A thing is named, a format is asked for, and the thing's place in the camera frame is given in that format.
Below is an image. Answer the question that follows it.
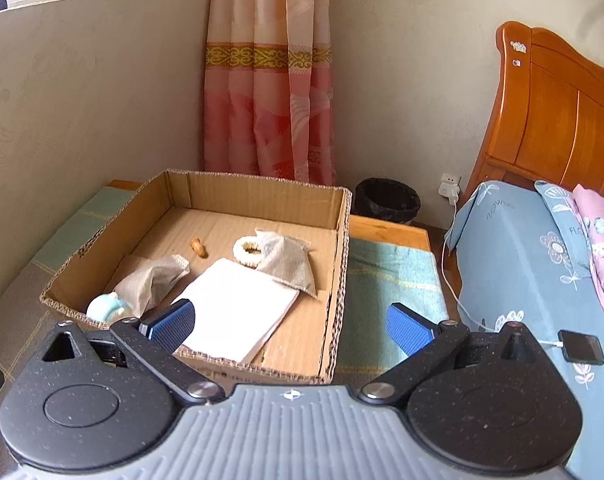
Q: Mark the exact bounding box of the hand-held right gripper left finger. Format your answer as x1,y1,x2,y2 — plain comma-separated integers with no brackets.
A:
40,298,227,407

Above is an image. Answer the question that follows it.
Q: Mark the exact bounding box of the white cloth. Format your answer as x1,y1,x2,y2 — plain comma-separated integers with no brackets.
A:
172,257,301,364

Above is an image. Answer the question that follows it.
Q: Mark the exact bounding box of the white wall socket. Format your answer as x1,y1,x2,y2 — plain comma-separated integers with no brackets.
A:
437,172,462,199

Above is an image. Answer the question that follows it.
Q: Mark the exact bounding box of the blue floral bed sheet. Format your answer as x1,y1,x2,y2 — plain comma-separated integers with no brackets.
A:
443,180,604,480

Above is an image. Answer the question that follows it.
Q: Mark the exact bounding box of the black smartphone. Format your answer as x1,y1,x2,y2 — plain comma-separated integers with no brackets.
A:
557,329,604,365

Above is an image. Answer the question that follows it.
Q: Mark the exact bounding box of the white charging cable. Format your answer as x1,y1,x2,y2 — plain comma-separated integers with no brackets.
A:
440,200,566,349

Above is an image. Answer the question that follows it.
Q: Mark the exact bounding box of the blue and white plush toy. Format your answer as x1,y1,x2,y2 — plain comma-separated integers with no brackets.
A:
86,292,143,322

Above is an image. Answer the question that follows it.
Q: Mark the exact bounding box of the black trash bin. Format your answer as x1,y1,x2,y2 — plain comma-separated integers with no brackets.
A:
354,177,422,226

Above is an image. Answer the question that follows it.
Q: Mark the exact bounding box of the blue floral pillow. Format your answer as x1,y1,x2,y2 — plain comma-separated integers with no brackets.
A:
534,180,604,352

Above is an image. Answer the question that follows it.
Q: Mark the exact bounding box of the white fluffy scrunchie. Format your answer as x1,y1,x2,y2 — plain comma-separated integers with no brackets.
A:
232,235,269,271

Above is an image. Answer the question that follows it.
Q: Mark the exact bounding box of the wooden bed headboard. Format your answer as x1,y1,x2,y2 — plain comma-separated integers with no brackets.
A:
463,20,604,202

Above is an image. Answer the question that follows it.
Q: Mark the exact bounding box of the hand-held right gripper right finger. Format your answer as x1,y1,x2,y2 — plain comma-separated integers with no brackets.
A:
358,302,554,407

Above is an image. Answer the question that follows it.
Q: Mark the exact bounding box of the pink patterned curtain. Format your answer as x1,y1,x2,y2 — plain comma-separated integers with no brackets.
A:
203,0,337,186

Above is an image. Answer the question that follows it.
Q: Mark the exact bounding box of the grey cloth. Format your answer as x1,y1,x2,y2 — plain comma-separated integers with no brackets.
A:
254,228,318,301

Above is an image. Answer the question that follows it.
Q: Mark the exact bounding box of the cardboard box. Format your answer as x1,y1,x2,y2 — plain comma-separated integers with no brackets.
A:
39,169,353,385

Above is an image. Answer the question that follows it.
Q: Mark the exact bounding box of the cream zigzag-edged cloth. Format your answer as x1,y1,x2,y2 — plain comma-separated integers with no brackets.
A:
112,254,191,319

